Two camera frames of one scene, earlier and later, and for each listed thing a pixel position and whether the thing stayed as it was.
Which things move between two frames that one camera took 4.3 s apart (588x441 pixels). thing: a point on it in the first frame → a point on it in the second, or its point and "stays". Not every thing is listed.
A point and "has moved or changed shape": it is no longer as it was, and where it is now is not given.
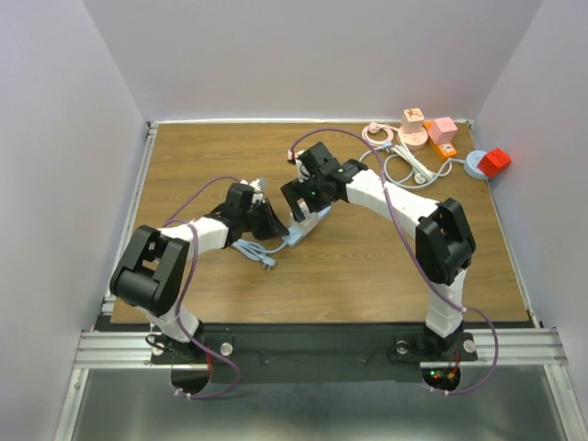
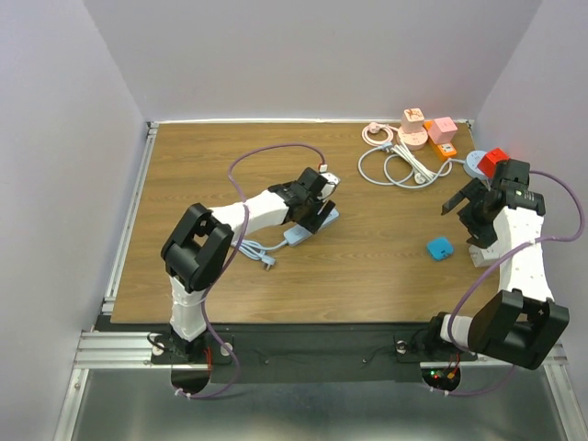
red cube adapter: [493, 162] stays
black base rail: [309, 355] stays
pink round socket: [414, 141] stays
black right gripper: [294, 190] → [483, 234]
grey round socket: [470, 163] stays
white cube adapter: [310, 219] has moved or changed shape
